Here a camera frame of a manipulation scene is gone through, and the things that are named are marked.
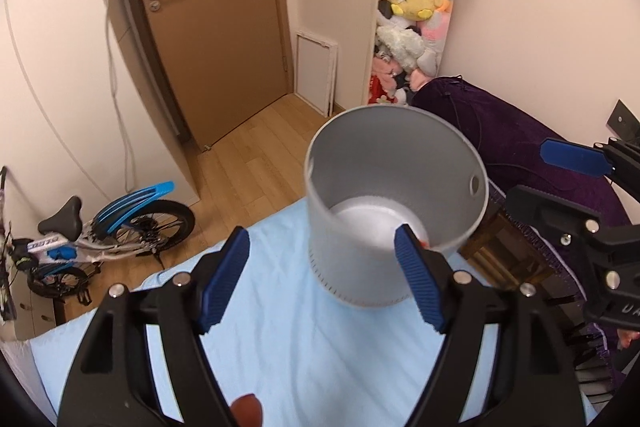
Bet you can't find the white framed panel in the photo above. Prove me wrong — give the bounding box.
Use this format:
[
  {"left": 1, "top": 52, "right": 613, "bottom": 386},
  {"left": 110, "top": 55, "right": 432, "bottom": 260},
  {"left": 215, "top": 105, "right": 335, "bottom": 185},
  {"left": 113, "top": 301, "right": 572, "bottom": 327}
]
[{"left": 295, "top": 31, "right": 338, "bottom": 117}]

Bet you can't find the grey round trash bin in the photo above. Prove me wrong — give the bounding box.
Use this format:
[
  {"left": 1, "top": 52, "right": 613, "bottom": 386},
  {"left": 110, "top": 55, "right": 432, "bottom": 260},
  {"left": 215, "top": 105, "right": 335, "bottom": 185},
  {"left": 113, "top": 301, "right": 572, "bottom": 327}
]
[{"left": 304, "top": 104, "right": 489, "bottom": 308}]

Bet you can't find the blue white kids bicycle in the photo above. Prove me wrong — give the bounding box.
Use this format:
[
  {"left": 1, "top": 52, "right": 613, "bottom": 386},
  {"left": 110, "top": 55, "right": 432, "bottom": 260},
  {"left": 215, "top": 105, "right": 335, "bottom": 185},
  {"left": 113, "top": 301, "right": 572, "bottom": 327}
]
[{"left": 1, "top": 181, "right": 195, "bottom": 323}]

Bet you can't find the black wall socket plate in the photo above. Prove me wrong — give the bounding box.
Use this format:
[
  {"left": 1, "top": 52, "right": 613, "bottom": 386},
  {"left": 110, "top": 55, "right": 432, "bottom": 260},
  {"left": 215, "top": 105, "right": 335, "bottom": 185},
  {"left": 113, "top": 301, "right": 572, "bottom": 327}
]
[{"left": 606, "top": 100, "right": 640, "bottom": 143}]

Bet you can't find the left hand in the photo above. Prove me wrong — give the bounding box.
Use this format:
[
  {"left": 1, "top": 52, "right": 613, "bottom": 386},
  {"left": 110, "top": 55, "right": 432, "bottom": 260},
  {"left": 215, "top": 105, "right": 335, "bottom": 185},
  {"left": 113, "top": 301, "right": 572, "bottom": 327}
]
[{"left": 230, "top": 393, "right": 264, "bottom": 427}]

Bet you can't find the white hanging cable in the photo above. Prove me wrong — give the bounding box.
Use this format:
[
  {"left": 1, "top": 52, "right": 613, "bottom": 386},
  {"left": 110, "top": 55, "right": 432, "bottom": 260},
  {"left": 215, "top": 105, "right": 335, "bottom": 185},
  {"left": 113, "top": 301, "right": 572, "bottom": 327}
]
[{"left": 102, "top": 1, "right": 139, "bottom": 194}]

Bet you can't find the wooden stool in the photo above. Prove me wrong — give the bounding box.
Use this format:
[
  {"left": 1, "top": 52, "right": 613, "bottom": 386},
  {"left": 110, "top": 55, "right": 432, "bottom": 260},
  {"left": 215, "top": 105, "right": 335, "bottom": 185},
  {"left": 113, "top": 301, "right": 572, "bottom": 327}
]
[{"left": 460, "top": 210, "right": 555, "bottom": 289}]

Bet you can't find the light blue bed sheet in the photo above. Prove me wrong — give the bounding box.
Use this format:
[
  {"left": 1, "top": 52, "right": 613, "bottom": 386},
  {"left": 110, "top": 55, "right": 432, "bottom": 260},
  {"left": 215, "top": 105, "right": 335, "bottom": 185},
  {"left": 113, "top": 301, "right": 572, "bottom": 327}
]
[{"left": 28, "top": 196, "right": 599, "bottom": 427}]

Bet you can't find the dark purple velvet cloth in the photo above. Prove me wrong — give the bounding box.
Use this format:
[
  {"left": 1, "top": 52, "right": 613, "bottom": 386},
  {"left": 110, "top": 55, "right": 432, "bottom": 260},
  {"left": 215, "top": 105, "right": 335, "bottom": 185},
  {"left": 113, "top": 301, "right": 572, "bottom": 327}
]
[{"left": 411, "top": 77, "right": 631, "bottom": 227}]

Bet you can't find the brown wooden door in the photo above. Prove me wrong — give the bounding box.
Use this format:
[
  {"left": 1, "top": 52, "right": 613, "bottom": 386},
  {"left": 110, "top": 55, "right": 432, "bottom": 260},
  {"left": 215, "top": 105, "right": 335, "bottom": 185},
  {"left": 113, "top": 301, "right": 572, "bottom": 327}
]
[{"left": 143, "top": 0, "right": 288, "bottom": 148}]

